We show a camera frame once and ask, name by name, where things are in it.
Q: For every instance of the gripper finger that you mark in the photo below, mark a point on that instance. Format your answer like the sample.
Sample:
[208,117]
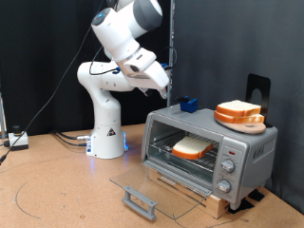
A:
[144,91]
[163,93]

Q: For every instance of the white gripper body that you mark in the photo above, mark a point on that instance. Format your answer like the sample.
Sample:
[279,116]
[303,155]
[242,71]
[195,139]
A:
[148,71]

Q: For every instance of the white bread slice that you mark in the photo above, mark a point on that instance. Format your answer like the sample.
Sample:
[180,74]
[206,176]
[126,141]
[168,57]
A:
[191,147]
[237,119]
[237,109]

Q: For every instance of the glass oven door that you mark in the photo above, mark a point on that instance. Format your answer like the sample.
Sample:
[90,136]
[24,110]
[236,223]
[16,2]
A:
[139,202]

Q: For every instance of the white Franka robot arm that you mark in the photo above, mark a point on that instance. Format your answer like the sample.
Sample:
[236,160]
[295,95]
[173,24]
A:
[104,126]

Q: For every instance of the silver oven knob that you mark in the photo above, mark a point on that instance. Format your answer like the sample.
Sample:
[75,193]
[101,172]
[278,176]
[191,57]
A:
[224,186]
[228,165]

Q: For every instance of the silver toaster oven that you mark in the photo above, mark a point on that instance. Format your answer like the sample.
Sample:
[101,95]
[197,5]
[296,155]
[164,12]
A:
[259,158]

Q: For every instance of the vertical metal pole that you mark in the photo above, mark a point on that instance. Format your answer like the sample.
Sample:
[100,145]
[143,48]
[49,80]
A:
[171,31]

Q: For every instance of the grey curtain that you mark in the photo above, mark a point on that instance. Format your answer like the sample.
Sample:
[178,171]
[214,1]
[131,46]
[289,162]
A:
[221,41]

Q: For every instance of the black metal bookend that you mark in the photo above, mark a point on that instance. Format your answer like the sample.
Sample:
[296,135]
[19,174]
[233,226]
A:
[253,82]

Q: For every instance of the round wooden board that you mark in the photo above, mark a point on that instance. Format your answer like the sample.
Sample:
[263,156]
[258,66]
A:
[250,128]

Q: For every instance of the black curtain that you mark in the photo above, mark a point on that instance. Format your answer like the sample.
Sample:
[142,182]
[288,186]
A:
[31,63]

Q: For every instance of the wooden slatted base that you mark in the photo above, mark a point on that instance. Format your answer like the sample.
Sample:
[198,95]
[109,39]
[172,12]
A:
[218,205]

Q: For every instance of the emergency stop button box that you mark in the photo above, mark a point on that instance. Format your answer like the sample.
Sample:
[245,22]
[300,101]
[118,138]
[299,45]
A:
[18,141]

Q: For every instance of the black tape strip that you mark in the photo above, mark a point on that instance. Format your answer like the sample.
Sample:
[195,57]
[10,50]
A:
[257,194]

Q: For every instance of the metal stand leg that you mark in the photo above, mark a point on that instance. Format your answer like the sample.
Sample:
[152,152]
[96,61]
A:
[2,117]

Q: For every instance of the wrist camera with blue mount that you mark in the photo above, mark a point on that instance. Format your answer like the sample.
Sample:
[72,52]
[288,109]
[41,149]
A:
[164,66]

